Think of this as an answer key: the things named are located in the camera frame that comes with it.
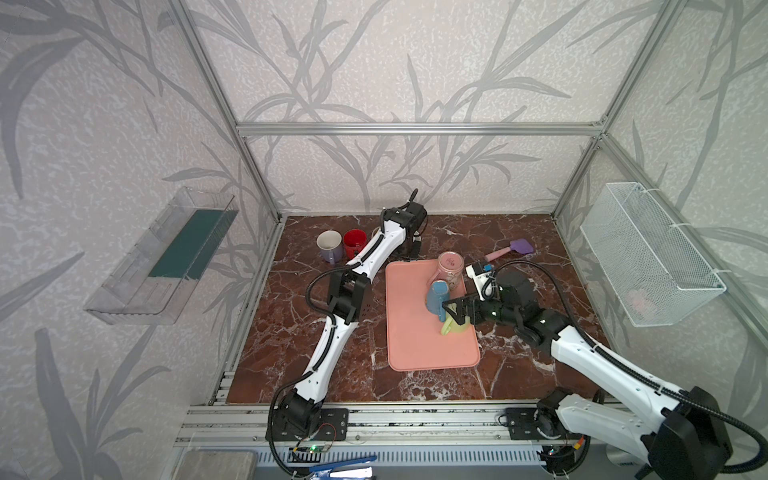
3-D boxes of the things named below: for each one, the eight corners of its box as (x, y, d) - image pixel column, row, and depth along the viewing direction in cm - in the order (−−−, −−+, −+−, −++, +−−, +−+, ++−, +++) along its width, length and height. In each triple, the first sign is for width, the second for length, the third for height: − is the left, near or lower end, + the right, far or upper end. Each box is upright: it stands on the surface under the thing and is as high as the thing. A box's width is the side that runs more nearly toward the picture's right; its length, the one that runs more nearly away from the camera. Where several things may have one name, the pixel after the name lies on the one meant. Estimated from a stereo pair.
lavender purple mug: (318, 267, 107) (312, 253, 101) (323, 244, 114) (318, 229, 108) (343, 267, 107) (339, 253, 101) (347, 244, 114) (343, 229, 108)
